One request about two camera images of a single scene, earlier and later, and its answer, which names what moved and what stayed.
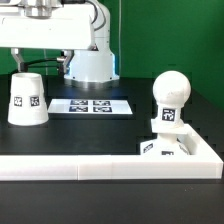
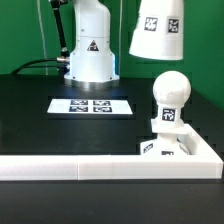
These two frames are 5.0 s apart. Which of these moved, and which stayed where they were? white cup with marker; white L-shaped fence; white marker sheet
Moved: white cup with marker
Stayed: white marker sheet; white L-shaped fence
